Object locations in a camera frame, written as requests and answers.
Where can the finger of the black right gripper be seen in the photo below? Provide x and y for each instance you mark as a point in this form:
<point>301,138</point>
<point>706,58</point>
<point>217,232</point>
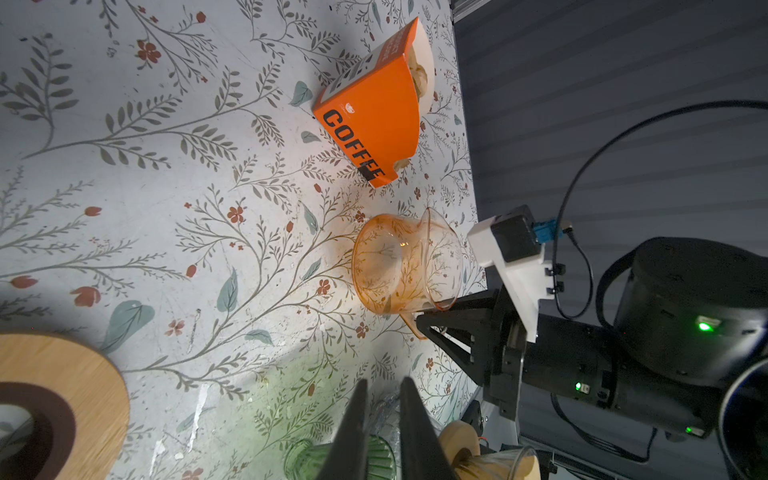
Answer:
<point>468,333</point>

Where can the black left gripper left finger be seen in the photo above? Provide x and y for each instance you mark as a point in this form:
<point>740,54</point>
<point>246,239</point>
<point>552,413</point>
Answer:
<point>347,457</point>

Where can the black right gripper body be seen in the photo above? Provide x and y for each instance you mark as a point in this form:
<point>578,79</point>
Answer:
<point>584,363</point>

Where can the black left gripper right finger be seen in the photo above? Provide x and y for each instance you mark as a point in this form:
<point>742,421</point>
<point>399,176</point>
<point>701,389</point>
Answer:
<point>421,454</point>

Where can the orange glass carafe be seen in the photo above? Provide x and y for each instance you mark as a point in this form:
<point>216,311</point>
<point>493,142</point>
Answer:
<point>402,266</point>

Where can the grey glass dripper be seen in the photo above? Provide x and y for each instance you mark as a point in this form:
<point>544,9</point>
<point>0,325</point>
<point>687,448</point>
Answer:
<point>519,463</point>

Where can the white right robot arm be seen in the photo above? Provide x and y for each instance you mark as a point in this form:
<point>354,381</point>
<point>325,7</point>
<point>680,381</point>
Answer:
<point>686,352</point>

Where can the orange coffee filter box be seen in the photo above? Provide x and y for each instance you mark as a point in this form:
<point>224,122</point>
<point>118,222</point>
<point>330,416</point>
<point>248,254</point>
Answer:
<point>373,111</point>

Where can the floral table mat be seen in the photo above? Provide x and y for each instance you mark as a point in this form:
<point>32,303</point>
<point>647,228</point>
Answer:
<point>168,198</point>

